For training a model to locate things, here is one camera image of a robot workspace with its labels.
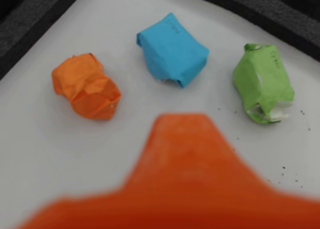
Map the orange fixed gripper finger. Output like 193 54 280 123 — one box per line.
9 112 320 229

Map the orange crumpled paper wad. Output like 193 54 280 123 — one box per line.
51 52 123 121

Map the blue paper wad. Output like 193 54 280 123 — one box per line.
136 12 210 89

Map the green paper wad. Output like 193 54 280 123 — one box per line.
231 42 296 125

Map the long grey foam strip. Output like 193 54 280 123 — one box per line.
0 0 83 81
179 0 320 65

